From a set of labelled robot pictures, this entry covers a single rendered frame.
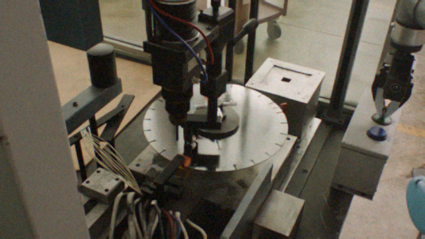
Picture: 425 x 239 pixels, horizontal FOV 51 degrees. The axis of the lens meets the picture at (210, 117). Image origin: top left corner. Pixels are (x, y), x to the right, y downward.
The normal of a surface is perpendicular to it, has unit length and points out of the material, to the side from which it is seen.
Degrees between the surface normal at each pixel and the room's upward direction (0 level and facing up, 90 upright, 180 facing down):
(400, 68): 33
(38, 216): 90
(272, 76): 0
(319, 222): 0
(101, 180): 0
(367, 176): 90
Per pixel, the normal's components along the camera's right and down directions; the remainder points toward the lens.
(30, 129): 0.89, 0.29
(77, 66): 0.02, -0.80
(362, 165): -0.46, 0.52
